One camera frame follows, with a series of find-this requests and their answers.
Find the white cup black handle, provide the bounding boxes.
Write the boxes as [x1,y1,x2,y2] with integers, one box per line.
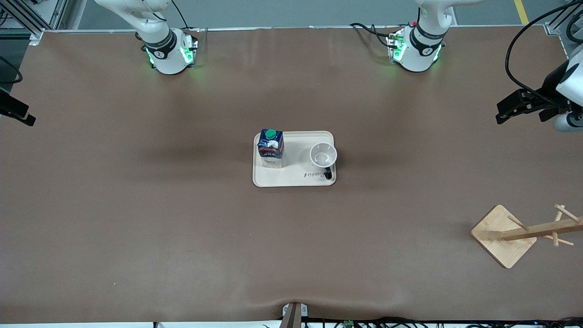
[310,142,338,180]

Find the blue milk carton green cap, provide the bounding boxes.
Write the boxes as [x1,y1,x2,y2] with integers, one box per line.
[257,129,285,169]

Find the wooden cup rack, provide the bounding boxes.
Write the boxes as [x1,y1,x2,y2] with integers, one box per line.
[470,204,583,269]

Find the beige plastic tray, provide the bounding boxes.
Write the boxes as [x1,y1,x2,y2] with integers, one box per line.
[252,131,337,188]

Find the aluminium frame post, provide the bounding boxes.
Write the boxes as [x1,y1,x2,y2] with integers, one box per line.
[0,0,69,46]
[544,0,583,60]

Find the black left arm base cables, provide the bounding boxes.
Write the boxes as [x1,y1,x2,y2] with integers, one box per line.
[349,22,401,51]

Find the black right arm base cable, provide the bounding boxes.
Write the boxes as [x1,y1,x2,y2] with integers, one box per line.
[171,0,203,41]

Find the black cable bundle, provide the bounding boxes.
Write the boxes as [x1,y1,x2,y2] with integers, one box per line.
[262,317,583,328]

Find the brown camera mount post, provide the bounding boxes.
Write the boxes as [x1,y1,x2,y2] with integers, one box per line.
[280,302,309,328]

